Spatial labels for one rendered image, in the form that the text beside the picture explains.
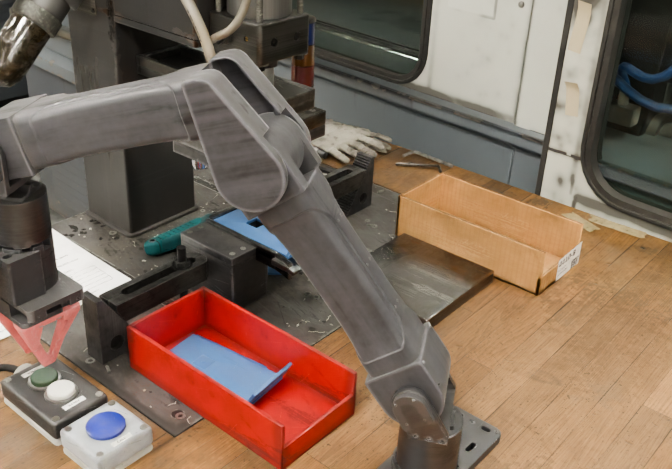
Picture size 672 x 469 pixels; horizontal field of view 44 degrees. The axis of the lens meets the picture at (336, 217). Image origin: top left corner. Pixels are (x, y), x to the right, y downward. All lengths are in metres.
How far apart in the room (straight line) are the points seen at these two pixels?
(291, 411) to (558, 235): 0.53
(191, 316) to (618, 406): 0.52
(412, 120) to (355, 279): 0.99
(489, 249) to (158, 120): 0.62
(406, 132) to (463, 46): 0.22
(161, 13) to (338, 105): 0.82
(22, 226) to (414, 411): 0.41
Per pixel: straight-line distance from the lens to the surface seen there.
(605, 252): 1.36
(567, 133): 1.49
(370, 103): 1.78
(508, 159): 1.60
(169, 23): 1.08
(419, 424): 0.80
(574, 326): 1.16
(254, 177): 0.70
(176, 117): 0.72
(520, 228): 1.32
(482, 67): 1.62
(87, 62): 1.26
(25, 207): 0.85
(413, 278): 1.17
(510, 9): 1.56
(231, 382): 0.99
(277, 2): 1.02
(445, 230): 1.25
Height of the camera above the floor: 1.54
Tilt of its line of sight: 28 degrees down
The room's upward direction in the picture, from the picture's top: 3 degrees clockwise
